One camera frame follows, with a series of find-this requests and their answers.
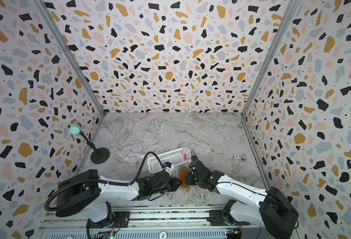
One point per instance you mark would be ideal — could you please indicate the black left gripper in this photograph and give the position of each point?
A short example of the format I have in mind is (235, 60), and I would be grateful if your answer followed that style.
(175, 183)

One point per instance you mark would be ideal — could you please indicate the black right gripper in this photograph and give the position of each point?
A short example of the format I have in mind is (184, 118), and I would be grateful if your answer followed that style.
(193, 175)

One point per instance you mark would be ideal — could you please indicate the brown leather card holder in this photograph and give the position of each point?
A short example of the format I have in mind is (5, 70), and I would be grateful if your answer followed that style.
(183, 177)

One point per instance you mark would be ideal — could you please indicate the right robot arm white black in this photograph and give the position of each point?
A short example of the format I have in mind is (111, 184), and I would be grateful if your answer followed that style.
(270, 209)

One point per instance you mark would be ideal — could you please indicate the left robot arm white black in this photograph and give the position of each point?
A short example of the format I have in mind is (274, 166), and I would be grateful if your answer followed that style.
(88, 194)

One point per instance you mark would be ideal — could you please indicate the red white credit card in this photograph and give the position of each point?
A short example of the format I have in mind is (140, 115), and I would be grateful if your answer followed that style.
(186, 154)

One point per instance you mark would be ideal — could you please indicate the white plastic slotted basket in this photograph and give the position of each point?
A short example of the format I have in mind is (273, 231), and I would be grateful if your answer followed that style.
(173, 156)

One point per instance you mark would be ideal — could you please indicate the black stand with green ball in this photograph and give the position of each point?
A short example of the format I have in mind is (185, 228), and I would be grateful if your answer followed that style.
(99, 155)

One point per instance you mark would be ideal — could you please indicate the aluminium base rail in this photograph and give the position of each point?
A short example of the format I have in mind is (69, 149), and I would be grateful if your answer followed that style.
(151, 222)

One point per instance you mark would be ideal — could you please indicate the aluminium corner post right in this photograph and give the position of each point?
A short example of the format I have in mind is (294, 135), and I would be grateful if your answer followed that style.
(289, 14)

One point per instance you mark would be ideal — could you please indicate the aluminium corner post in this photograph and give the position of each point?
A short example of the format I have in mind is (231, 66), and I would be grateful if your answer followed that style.
(289, 14)
(46, 16)

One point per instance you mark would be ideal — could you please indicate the aluminium corner post left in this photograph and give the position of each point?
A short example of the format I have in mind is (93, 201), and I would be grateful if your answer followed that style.
(46, 16)

